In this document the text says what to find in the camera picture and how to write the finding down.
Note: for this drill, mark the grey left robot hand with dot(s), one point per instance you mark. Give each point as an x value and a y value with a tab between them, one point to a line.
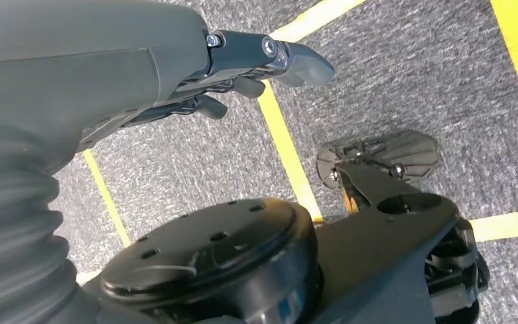
84	67

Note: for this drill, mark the black robot foot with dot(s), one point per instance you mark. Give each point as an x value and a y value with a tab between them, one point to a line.
402	147

